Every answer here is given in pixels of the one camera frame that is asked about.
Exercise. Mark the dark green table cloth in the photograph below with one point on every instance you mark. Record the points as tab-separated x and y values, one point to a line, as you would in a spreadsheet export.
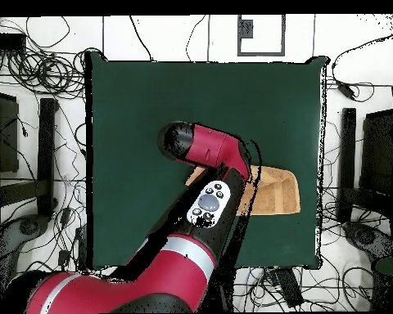
144	98

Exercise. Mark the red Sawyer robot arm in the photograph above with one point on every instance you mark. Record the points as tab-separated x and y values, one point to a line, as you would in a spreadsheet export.
216	150

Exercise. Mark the small black plug adapter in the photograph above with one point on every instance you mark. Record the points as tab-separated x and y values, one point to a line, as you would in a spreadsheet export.
64	257

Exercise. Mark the narrow black power strip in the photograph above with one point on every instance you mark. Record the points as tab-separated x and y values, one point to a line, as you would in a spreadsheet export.
82	245

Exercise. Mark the black rectangular box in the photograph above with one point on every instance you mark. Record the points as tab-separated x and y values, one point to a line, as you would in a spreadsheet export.
6	42

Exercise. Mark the orange terry towel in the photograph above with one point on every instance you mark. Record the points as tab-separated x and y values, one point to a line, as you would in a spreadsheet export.
275	193

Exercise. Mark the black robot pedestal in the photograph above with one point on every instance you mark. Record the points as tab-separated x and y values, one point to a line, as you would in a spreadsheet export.
224	291

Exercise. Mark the wide black power strip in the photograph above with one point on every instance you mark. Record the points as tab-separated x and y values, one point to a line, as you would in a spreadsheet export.
290	287

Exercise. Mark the grey square frame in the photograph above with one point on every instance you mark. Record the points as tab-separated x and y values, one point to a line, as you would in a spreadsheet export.
245	29

